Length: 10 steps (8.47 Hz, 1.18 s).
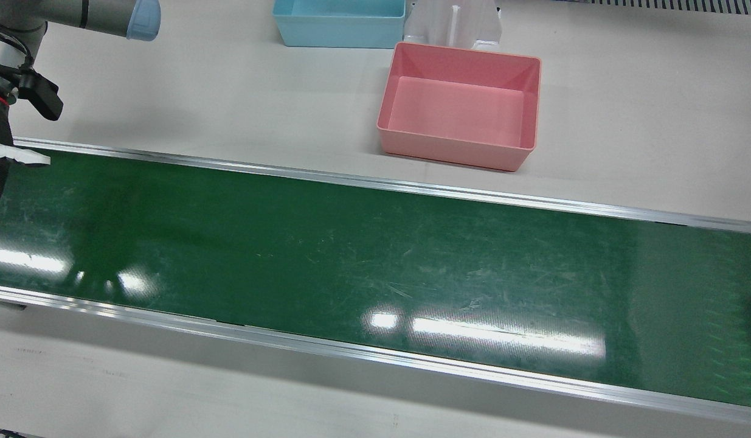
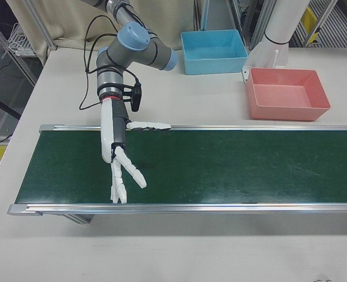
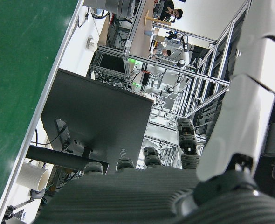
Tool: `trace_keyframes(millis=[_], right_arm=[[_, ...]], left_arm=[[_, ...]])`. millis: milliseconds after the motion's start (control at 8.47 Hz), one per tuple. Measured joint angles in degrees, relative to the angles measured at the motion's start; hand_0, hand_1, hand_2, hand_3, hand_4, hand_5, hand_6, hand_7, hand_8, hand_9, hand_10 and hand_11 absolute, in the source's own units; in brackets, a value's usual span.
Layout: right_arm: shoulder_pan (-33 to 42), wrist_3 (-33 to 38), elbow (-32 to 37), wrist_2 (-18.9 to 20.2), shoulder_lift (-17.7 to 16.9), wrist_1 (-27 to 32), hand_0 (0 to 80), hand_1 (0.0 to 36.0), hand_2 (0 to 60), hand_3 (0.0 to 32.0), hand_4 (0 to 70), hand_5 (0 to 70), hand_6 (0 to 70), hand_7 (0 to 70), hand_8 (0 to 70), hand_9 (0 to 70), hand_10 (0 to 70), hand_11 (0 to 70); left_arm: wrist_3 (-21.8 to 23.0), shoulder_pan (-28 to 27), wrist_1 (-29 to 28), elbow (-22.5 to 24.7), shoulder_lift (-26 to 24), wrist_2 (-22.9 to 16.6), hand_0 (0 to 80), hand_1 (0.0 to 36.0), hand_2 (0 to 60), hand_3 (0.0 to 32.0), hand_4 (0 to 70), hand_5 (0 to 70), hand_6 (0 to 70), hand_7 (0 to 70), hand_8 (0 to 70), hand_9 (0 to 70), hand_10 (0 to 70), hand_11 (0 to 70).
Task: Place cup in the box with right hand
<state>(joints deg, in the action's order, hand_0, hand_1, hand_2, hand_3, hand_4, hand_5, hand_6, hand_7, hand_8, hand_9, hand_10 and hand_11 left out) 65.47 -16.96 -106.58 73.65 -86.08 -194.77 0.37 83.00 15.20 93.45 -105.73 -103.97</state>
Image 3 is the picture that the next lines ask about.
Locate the right robot hand grey white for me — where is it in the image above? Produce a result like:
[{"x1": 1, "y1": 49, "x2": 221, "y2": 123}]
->
[{"x1": 32, "y1": 0, "x2": 275, "y2": 224}]

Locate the dark grey computer monitor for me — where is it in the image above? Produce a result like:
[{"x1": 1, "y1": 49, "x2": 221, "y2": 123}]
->
[{"x1": 25, "y1": 69, "x2": 155, "y2": 175}]

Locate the white humanoid robot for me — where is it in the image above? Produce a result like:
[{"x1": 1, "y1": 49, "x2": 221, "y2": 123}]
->
[{"x1": 134, "y1": 32, "x2": 192, "y2": 94}]

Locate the person in grey shirt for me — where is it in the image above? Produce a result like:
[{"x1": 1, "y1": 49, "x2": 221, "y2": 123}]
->
[{"x1": 152, "y1": 43, "x2": 172, "y2": 59}]

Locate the wooden table top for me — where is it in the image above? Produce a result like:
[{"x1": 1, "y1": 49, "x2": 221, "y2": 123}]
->
[{"x1": 129, "y1": 0, "x2": 157, "y2": 58}]

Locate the green conveyor belt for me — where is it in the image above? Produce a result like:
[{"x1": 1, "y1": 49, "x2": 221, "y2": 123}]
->
[{"x1": 0, "y1": 0, "x2": 85, "y2": 224}]

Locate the wooden T-shaped stand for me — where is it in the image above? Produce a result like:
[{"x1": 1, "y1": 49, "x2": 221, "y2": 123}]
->
[{"x1": 143, "y1": 10, "x2": 172, "y2": 27}]

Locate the person in black clothes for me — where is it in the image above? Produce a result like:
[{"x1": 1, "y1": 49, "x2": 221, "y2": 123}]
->
[{"x1": 159, "y1": 0, "x2": 184, "y2": 21}]

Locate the black monitor cable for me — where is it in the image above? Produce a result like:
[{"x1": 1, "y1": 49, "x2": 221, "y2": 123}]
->
[{"x1": 34, "y1": 123, "x2": 70, "y2": 150}]

